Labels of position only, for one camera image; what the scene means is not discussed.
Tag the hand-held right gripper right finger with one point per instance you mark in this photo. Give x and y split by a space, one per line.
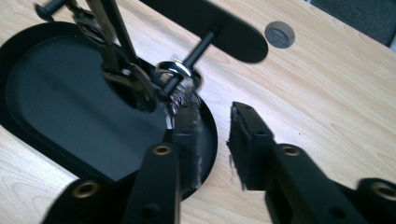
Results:
258 155

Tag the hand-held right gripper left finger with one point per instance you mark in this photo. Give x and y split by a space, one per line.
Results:
186 146

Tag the black key rack with tray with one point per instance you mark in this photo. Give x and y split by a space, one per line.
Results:
62 109

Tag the grey round table grommet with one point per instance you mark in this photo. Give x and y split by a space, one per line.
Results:
279 34

